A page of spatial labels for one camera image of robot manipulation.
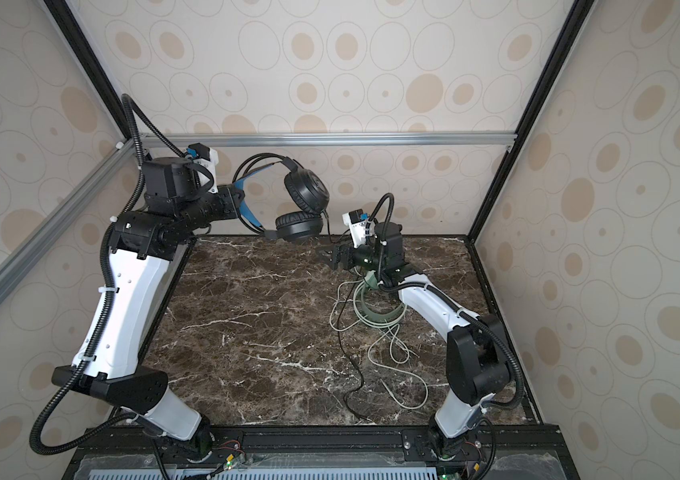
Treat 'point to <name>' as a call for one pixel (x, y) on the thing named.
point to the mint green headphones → (370, 282)
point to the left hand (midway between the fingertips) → (248, 186)
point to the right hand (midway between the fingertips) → (327, 246)
